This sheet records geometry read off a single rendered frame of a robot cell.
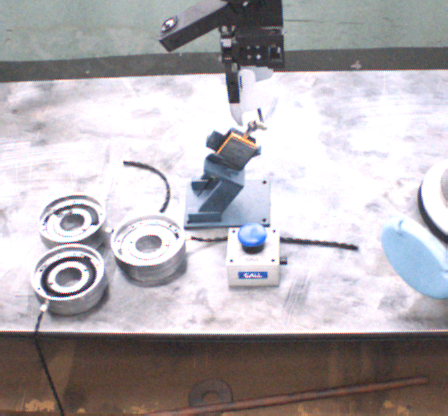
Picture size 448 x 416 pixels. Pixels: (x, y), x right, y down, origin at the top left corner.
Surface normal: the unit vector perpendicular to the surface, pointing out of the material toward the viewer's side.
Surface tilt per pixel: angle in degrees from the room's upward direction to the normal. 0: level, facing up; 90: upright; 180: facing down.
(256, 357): 0
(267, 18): 90
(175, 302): 0
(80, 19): 90
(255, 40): 90
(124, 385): 0
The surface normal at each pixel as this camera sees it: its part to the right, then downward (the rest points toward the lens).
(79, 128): -0.07, -0.74
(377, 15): -0.07, 0.68
